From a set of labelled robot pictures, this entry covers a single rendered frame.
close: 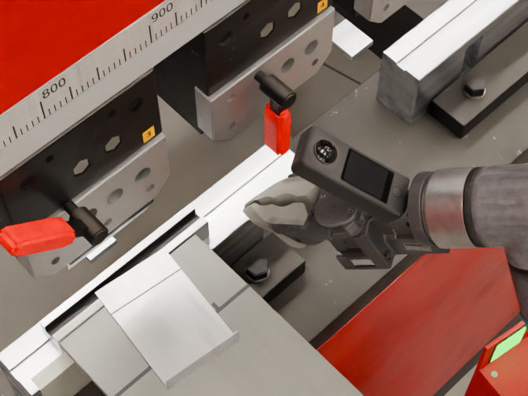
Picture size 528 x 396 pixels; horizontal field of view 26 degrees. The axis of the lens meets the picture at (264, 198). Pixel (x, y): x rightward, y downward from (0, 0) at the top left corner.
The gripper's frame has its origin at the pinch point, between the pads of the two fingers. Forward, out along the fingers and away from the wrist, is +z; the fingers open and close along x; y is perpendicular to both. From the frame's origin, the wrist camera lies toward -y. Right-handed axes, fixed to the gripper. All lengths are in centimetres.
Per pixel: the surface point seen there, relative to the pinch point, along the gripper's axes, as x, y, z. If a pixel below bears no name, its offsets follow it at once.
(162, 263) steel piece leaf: -7.9, -1.4, 7.5
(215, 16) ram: -2.5, -28.7, -14.4
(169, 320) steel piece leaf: -13.7, 0.0, 5.1
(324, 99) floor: 88, 83, 61
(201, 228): -2.5, 0.3, 5.6
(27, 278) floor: 29, 61, 100
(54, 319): -16.8, -5.3, 14.8
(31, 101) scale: -17.3, -37.1, -9.5
